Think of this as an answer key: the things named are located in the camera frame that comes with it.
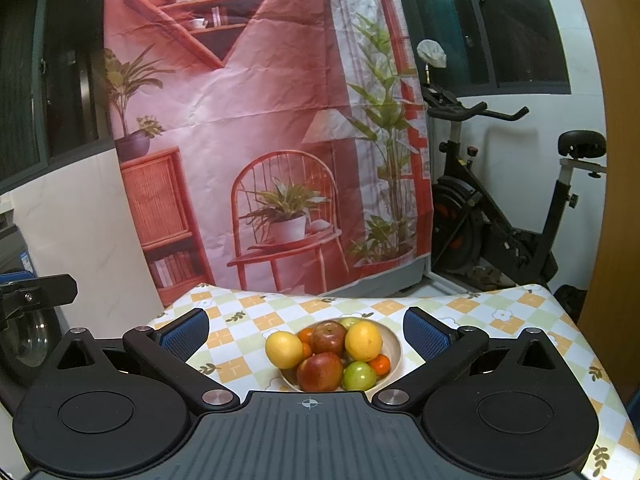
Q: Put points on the printed red backdrop cloth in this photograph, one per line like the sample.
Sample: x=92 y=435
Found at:
x=250 y=110

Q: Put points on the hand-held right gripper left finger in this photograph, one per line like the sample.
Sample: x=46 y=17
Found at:
x=185 y=335

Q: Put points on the dark glass window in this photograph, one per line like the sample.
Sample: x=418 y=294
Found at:
x=490 y=25
x=50 y=85

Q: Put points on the dark bin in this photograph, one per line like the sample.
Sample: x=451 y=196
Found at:
x=570 y=305

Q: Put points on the grey washing machine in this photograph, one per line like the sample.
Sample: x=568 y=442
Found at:
x=35 y=350

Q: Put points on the yellowish green apple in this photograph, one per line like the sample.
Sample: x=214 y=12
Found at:
x=350 y=322

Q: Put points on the white plastic bag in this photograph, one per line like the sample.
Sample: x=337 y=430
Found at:
x=432 y=52

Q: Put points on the beige round plate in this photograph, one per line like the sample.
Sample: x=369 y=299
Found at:
x=392 y=350

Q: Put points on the dark red apple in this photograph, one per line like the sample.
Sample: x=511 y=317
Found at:
x=329 y=338
x=320 y=372

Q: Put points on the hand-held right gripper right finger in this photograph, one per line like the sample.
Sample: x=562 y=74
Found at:
x=425 y=335

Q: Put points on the checked flower tablecloth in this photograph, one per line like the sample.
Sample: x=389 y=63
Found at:
x=525 y=310

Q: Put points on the yellow citrus fruit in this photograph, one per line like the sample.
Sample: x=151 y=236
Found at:
x=283 y=351
x=364 y=341

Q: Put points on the black exercise bike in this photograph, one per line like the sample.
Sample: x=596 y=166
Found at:
x=500 y=240

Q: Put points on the wooden door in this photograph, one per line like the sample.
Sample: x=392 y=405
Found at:
x=620 y=160

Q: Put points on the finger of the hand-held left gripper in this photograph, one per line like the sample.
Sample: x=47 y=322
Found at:
x=40 y=292

